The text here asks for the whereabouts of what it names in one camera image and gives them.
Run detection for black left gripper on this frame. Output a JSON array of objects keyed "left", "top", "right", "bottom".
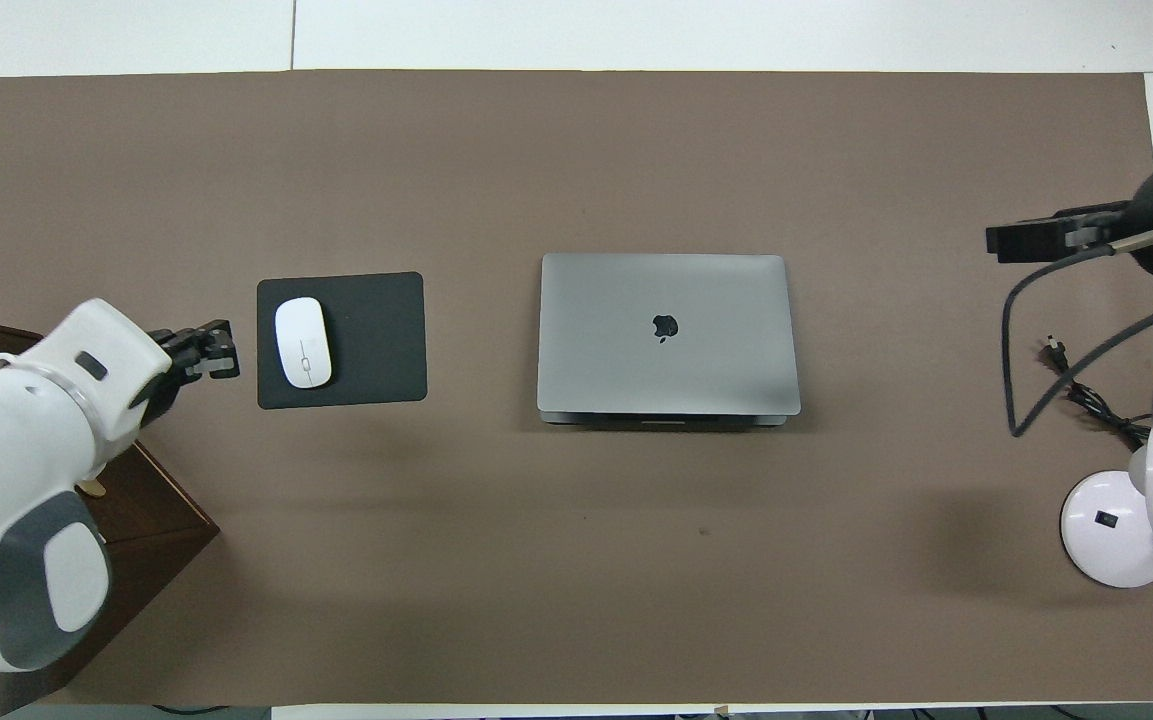
[{"left": 128, "top": 320, "right": 240, "bottom": 426}]

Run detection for silver laptop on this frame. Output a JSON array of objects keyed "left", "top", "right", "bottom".
[{"left": 536, "top": 252, "right": 803, "bottom": 429}]

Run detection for white computer mouse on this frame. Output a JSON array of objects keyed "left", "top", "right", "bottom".
[{"left": 274, "top": 297, "right": 333, "bottom": 390}]

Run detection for black mouse pad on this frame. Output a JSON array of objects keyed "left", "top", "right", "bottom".
[{"left": 256, "top": 271, "right": 429, "bottom": 411}]

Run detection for dark wooden box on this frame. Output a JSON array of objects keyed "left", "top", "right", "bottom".
[{"left": 0, "top": 312, "right": 220, "bottom": 701}]

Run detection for white desk lamp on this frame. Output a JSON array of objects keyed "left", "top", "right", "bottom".
[{"left": 1061, "top": 440, "right": 1153, "bottom": 589}]

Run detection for brown table mat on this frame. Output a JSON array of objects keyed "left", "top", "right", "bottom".
[{"left": 0, "top": 68, "right": 1153, "bottom": 706}]

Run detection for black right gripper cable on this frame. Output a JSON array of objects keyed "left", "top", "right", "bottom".
[{"left": 1002, "top": 222, "right": 1153, "bottom": 439}]

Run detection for black lamp power cable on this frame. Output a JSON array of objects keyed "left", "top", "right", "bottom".
[{"left": 1041, "top": 335, "right": 1153, "bottom": 451}]

